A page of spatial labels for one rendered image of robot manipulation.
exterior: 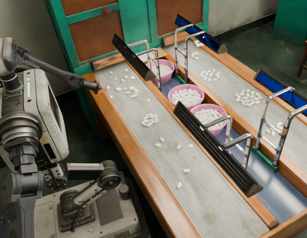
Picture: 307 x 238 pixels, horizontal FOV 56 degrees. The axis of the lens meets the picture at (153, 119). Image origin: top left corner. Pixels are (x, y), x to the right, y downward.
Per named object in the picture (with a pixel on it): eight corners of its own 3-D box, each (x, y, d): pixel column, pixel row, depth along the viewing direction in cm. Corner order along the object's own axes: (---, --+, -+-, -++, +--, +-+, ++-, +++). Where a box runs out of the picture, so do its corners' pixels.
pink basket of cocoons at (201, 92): (189, 121, 206) (189, 111, 200) (161, 107, 221) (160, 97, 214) (211, 102, 220) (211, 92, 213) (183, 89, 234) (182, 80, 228)
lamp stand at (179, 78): (186, 89, 234) (185, 38, 204) (174, 77, 248) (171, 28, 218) (206, 81, 240) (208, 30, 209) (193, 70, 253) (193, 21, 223)
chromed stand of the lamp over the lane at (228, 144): (217, 204, 157) (223, 150, 127) (197, 177, 171) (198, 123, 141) (245, 189, 163) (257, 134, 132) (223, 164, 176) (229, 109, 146)
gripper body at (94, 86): (96, 80, 210) (87, 77, 206) (101, 87, 203) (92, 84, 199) (93, 87, 213) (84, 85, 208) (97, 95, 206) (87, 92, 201)
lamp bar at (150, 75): (145, 82, 184) (144, 72, 179) (111, 43, 226) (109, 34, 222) (156, 78, 186) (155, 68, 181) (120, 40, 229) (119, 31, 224)
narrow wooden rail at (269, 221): (266, 238, 144) (270, 227, 136) (126, 70, 267) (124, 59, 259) (275, 233, 145) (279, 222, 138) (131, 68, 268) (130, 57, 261)
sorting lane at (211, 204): (217, 264, 131) (218, 262, 129) (94, 74, 254) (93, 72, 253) (269, 232, 139) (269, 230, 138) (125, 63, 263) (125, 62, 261)
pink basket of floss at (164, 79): (169, 88, 237) (168, 79, 231) (139, 83, 246) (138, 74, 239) (178, 70, 255) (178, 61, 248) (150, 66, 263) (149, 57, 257)
